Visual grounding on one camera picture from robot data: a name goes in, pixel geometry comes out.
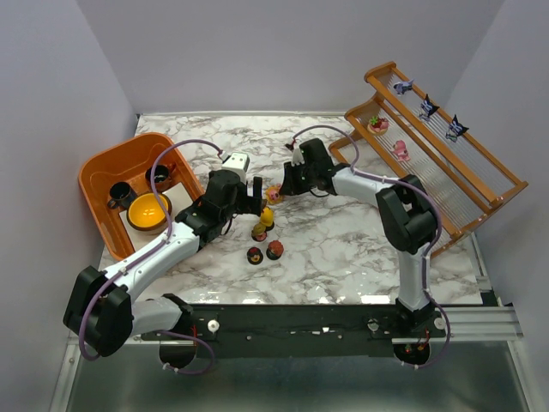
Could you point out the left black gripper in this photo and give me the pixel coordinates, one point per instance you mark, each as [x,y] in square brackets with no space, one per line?
[250,196]

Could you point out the pink strawberry tart figurine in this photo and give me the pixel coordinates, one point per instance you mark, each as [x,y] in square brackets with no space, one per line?
[377,126]

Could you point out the pink bear yellow flower figurine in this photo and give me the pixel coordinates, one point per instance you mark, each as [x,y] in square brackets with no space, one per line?
[273,194]

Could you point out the white paper sheet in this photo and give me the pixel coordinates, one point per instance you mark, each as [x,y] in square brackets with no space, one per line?
[179,198]

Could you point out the black round base figurine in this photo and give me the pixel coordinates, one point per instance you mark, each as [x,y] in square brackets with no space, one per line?
[254,256]

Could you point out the yellow bowl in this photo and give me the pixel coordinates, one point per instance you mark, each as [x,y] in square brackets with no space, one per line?
[147,213]

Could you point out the black bat-eared figurine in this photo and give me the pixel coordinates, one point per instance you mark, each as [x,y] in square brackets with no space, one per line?
[455,129]

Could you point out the red hair figurine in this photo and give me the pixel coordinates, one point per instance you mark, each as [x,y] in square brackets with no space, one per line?
[274,250]

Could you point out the purple small figurine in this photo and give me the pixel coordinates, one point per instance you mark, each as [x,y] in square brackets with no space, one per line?
[403,87]

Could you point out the brown mug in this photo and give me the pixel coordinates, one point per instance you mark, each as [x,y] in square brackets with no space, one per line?
[160,177]

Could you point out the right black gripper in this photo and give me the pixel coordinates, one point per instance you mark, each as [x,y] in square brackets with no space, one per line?
[295,177]

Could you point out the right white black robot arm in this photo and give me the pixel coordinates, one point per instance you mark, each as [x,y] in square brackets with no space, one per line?
[410,221]

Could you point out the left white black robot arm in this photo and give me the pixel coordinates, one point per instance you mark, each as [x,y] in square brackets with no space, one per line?
[103,308]

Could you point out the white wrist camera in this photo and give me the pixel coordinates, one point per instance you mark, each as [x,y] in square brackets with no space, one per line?
[237,163]
[297,156]

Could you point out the black metal base frame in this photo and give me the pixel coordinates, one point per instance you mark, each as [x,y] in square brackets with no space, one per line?
[292,331]

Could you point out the black mug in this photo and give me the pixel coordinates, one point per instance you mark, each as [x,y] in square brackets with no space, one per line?
[122,195]

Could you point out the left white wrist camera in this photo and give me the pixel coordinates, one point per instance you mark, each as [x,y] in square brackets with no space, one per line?
[237,163]

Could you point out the olive hat figurine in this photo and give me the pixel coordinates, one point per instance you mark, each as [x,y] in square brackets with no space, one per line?
[259,232]

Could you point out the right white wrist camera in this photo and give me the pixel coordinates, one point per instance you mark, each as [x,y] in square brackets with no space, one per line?
[297,156]

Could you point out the yellow helmet figurine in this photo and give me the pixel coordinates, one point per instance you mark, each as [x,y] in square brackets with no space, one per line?
[267,218]

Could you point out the black purple bow figurine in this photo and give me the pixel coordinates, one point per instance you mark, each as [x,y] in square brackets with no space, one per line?
[427,109]

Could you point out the orange plastic bin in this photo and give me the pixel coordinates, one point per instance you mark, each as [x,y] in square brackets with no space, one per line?
[128,162]

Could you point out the wooden tiered shelf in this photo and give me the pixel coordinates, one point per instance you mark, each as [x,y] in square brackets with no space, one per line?
[466,181]

